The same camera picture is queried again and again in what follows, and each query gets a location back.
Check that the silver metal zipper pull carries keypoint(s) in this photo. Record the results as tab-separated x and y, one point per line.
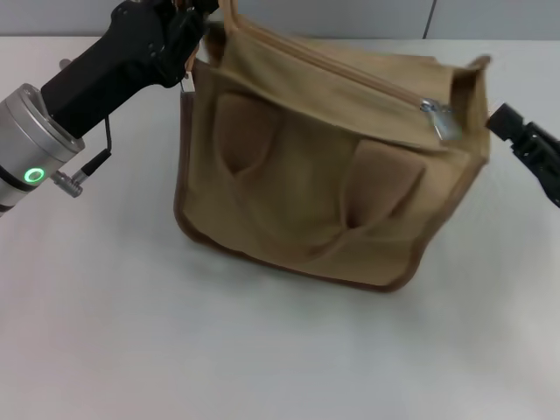
439	120

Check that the small white bag tag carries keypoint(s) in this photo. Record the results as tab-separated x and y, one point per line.
188	83

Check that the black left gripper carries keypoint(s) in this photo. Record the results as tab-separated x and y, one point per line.
122	57

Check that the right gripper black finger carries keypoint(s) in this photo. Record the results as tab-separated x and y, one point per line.
529	144

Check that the khaki canvas food bag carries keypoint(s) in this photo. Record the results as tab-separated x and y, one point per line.
306	197

